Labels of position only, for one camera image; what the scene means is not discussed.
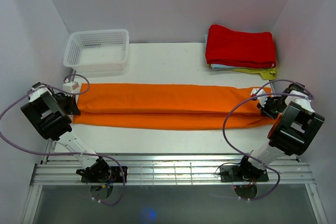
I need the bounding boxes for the orange trousers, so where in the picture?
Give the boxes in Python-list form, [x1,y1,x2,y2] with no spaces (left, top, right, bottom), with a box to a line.
[72,82,276,132]

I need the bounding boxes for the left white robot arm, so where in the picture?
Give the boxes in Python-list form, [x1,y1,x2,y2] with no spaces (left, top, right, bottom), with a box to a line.
[20,82,112,183]

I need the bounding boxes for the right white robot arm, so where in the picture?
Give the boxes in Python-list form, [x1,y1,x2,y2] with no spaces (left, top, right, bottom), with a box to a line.
[237,83,325,180]

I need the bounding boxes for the yellow-green folded trousers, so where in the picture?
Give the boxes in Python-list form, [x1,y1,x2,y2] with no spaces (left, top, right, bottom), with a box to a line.
[231,68,277,80]

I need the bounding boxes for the white plastic basket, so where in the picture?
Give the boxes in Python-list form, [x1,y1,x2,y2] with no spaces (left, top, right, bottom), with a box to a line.
[63,29,129,72]

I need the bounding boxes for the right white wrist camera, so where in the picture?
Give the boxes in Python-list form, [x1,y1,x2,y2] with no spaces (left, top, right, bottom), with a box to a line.
[250,88,269,109]

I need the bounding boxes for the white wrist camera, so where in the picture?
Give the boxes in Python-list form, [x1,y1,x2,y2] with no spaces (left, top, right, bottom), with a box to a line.
[250,88,269,109]
[62,81,80,95]

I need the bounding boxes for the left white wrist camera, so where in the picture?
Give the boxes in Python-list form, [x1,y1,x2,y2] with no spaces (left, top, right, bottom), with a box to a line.
[62,81,80,95]

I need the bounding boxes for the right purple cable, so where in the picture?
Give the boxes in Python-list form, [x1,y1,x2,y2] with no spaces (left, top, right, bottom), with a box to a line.
[214,79,314,202]

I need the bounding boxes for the purple cable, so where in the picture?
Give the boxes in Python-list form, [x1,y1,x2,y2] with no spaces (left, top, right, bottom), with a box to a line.
[214,79,314,202]
[0,74,127,206]

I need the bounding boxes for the aluminium rail frame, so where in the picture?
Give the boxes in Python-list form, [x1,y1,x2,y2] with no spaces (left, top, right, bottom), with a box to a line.
[21,152,328,223]

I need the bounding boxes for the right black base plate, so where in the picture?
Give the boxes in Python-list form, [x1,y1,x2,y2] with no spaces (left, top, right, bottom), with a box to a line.
[219,165,269,182]

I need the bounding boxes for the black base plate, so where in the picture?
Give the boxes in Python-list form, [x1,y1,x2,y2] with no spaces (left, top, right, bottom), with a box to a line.
[80,166,128,183]
[219,165,269,182]

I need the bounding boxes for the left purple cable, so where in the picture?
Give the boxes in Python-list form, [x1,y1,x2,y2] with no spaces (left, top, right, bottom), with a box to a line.
[0,74,127,206]

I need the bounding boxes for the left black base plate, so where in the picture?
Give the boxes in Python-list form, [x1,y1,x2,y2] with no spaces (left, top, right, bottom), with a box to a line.
[80,166,128,183]

